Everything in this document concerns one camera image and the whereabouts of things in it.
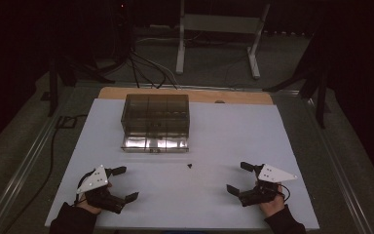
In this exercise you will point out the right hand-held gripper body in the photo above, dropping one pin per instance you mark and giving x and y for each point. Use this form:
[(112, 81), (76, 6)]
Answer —
[(274, 175)]

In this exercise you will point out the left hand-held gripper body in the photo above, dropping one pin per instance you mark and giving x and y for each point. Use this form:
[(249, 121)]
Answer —
[(94, 179)]

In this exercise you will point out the person's left hand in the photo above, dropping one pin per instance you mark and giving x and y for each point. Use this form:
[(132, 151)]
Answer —
[(86, 202)]

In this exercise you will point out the person's right hand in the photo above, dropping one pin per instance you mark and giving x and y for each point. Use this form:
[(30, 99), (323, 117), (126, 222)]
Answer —
[(272, 206)]

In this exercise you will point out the white table mat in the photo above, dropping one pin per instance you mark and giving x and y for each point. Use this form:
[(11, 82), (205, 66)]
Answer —
[(227, 139)]

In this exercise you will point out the small black object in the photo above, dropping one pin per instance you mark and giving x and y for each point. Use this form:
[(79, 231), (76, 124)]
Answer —
[(190, 165)]

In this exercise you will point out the smoked transparent plastic drawer box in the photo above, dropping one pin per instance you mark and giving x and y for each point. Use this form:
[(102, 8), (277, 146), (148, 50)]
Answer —
[(156, 120)]

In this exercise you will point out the black metal stand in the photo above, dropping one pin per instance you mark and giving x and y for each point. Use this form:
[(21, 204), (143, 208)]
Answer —
[(53, 84), (320, 94)]

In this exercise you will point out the white metal stand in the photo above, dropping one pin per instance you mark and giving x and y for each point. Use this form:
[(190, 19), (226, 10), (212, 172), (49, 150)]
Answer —
[(220, 23)]

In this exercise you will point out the aluminium frame rail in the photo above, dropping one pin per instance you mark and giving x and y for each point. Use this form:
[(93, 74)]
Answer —
[(22, 169), (341, 172)]

